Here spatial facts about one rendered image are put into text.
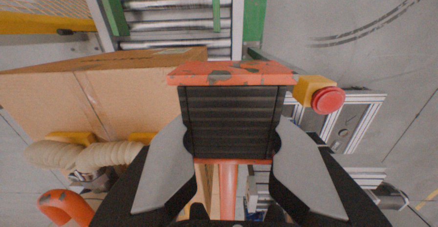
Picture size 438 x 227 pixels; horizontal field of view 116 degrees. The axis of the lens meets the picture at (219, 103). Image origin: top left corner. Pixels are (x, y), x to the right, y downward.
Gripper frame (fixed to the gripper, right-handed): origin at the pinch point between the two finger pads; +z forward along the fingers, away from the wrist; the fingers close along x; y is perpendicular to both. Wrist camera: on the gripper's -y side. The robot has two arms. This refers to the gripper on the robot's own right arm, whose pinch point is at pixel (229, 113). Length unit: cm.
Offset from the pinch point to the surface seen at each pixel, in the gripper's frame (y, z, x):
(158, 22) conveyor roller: -12, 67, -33
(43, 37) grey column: -6, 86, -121
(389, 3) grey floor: -24, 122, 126
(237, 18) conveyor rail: -12, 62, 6
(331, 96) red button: 6.1, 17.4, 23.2
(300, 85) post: 6.3, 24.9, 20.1
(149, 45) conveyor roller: -1, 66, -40
